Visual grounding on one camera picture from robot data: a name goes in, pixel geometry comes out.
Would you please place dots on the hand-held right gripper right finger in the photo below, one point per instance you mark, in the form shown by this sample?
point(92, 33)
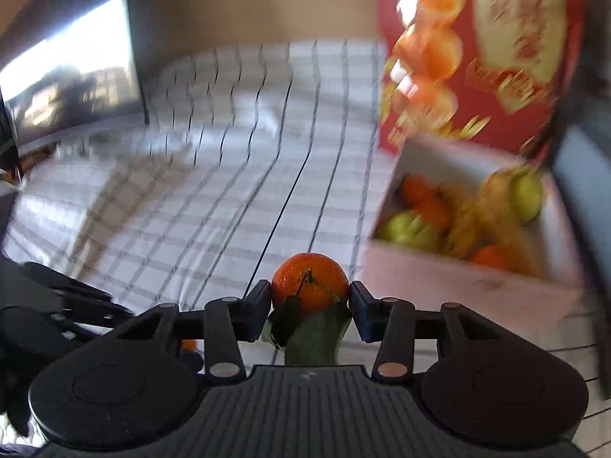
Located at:
point(360, 307)

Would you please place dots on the black monitor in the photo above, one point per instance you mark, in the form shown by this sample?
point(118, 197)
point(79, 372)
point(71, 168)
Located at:
point(71, 71)

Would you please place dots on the red snack bag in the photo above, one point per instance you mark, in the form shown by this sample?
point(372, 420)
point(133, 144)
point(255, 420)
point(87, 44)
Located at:
point(525, 33)

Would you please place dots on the yellow lemon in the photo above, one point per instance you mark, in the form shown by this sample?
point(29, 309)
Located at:
point(526, 191)

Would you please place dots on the spotted ripe banana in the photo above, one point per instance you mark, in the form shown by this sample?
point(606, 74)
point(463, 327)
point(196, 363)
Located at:
point(460, 224)

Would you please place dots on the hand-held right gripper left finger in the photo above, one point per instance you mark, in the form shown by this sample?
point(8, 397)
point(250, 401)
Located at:
point(260, 305)

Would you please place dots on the small tangerine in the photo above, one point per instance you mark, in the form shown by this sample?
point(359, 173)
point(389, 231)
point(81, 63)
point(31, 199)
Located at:
point(415, 189)
point(189, 345)

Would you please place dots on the tangerine with leaf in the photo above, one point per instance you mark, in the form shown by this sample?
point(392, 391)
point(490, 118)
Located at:
point(434, 211)

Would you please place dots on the pink cardboard box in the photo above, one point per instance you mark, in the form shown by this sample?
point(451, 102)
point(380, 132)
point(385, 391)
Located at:
point(453, 291)

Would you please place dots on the green lemon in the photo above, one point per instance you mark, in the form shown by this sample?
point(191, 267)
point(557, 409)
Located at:
point(405, 230)

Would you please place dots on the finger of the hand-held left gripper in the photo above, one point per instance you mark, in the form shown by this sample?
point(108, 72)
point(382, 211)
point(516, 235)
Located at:
point(71, 282)
point(95, 316)

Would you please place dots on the white checked cloth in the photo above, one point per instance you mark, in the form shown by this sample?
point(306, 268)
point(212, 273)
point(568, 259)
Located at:
point(215, 200)

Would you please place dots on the curved banana with sticker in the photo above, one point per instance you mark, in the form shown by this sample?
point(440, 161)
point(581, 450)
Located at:
point(501, 210)

